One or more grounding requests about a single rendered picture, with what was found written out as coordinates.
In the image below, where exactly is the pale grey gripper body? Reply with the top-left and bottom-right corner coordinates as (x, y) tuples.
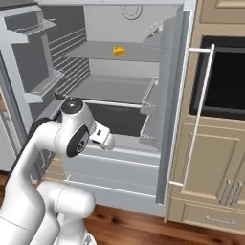
(100, 131), (116, 151)

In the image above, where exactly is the dark grey fridge crisper drawer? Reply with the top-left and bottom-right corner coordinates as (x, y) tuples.
(85, 101), (151, 139)

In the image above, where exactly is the grey right fridge door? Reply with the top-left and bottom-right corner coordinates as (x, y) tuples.
(154, 8), (197, 224)

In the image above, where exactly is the grey fridge door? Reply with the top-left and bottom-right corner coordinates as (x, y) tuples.
(154, 8), (197, 224)
(0, 3), (88, 186)

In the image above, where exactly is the yellow cheese wedge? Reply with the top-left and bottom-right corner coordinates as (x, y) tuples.
(112, 45), (126, 57)

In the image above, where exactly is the grey left fridge door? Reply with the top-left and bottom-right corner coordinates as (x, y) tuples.
(0, 3), (88, 186)

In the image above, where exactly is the grey open fridge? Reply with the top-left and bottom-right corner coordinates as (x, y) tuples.
(0, 0), (199, 218)

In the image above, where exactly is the round fridge dial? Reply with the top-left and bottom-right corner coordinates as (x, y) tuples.
(121, 4), (144, 21)

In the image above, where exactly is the pale grey freezer drawer front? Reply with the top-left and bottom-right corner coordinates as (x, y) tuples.
(61, 148), (167, 218)

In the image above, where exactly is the beige panelled cupboard door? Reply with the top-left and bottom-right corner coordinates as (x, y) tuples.
(234, 159), (245, 209)
(182, 131), (241, 203)

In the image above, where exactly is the beige drawer front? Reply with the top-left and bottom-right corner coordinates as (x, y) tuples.
(181, 202), (245, 234)

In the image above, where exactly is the black built-in oven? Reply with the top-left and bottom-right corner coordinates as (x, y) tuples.
(189, 34), (245, 122)

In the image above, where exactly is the beige small cupboard door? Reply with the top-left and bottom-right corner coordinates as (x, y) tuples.
(199, 0), (245, 25)

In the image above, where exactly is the grey fridge shelf with rail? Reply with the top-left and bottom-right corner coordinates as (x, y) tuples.
(68, 74), (159, 110)

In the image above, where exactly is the beige tall cabinet frame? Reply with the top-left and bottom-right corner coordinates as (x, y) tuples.
(165, 0), (245, 237)

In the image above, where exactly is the long white fridge door handle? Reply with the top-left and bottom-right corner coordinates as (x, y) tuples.
(167, 43), (216, 189)

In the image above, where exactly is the silver cupboard door handle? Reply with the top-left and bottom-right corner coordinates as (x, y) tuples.
(230, 180), (244, 207)
(218, 179), (233, 206)

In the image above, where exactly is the silver drawer handle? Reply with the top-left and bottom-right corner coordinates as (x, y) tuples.
(204, 214), (236, 226)

